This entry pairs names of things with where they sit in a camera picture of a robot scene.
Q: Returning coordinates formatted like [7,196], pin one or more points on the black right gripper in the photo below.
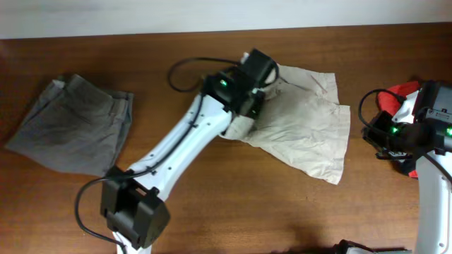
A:
[388,154]

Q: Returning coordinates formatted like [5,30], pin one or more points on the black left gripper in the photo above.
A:
[252,106]

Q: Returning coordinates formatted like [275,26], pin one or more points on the beige cargo shorts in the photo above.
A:
[301,123]

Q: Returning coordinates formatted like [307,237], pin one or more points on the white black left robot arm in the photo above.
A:
[133,201]

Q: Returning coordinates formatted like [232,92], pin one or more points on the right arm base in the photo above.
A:
[350,247]

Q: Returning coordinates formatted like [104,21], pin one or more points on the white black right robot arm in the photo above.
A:
[427,142]

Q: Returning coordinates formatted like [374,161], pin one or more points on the folded grey shorts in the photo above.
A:
[75,127]

